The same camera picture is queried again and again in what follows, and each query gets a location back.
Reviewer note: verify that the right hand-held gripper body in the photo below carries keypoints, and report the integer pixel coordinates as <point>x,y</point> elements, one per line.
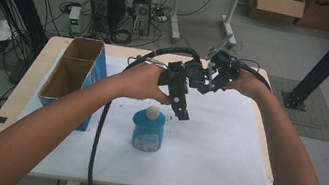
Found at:
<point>224,67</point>

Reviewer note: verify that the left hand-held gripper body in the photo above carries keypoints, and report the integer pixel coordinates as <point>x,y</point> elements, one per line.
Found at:
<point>176,77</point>

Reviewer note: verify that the blue bottle with white cap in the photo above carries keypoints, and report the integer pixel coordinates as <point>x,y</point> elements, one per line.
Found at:
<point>147,133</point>

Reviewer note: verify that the person's right hand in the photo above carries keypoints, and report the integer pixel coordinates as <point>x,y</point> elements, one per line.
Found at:
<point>250,85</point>

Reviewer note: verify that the person's left hand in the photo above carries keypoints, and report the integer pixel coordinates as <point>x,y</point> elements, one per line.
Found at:
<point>140,81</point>

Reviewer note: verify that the white table sheet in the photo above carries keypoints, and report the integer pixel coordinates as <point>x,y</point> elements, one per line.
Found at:
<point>209,154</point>

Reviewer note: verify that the small black computer case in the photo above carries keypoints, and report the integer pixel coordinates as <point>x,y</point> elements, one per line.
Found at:
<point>141,7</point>

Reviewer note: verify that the open brown cardboard box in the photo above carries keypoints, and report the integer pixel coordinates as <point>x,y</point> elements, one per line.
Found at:
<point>278,6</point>

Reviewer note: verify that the blue cardboard box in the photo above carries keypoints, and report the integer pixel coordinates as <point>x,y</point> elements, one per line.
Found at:
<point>95,72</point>

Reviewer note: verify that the grey floor mat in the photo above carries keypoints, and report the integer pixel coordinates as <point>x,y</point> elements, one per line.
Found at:
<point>321,115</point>

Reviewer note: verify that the grey power supply unit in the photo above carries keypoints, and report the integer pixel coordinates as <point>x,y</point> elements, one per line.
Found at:
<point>75,18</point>

